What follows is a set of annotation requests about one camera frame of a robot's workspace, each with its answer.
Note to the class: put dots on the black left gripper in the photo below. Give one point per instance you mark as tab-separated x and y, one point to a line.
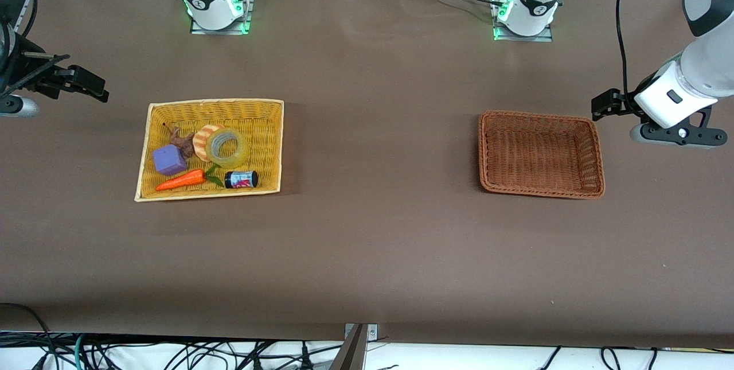
626	100

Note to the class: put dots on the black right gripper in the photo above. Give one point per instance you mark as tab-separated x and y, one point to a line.
30	74

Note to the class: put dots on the yellow transparent tape roll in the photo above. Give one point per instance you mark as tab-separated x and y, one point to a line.
243	152

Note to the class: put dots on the brown wicker basket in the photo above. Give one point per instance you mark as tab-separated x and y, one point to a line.
539	152

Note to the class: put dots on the brown root toy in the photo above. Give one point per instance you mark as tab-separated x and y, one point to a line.
182	141

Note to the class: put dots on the purple cube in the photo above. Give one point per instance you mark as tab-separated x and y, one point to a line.
169	160

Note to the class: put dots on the toy croissant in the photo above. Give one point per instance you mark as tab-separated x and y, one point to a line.
200	140

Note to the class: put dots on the orange toy carrot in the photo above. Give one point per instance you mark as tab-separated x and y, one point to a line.
180	179

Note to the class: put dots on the yellow wicker basket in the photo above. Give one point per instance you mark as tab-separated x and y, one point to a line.
258	123

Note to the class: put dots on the small black can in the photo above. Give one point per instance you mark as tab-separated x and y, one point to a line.
241	179

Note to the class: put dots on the grey metal bar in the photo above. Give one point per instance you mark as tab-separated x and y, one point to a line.
352	353

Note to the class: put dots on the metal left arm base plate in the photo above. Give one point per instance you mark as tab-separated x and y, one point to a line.
545	38

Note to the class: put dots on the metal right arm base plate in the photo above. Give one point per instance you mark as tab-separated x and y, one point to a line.
198	31

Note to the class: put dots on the silver table edge bracket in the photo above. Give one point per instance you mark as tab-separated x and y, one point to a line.
373	332

